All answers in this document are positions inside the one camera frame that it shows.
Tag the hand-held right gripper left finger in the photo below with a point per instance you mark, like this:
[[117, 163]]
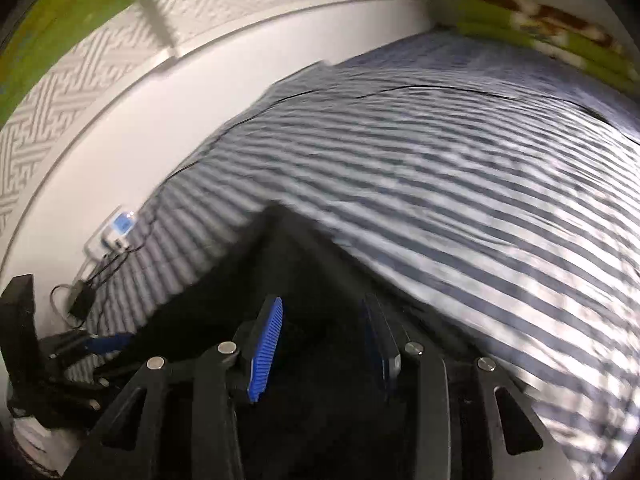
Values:
[[265, 350]]

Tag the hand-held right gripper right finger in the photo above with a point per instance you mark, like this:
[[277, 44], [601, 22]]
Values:
[[382, 350]]

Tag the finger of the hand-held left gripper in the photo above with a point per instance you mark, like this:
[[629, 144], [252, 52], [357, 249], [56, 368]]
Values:
[[112, 342], [107, 385]]

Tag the black pants red logo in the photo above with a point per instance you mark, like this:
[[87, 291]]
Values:
[[310, 280]]

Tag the black power adapter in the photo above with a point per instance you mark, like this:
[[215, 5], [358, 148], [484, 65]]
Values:
[[81, 300]]

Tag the blue white striped bed sheet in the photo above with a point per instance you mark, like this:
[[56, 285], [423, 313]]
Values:
[[425, 185]]

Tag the folded green floral blanket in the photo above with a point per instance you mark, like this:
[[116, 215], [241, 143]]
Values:
[[500, 25]]

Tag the green wall map poster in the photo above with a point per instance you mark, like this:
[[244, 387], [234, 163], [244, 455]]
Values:
[[60, 15]]

